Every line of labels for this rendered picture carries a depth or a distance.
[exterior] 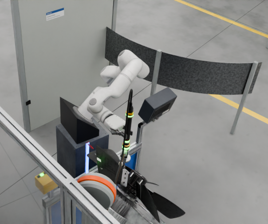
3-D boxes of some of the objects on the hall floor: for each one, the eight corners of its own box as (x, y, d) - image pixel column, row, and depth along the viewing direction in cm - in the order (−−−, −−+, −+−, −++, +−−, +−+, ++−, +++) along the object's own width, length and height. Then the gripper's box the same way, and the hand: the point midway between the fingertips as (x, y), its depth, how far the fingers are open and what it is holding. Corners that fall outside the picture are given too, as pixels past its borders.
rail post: (129, 211, 378) (137, 151, 328) (126, 208, 380) (133, 149, 330) (132, 209, 380) (140, 149, 330) (129, 206, 382) (137, 146, 332)
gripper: (97, 119, 234) (119, 137, 225) (119, 107, 244) (140, 124, 234) (96, 129, 239) (118, 146, 230) (118, 117, 248) (139, 134, 239)
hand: (127, 133), depth 233 cm, fingers closed on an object, 4 cm apart
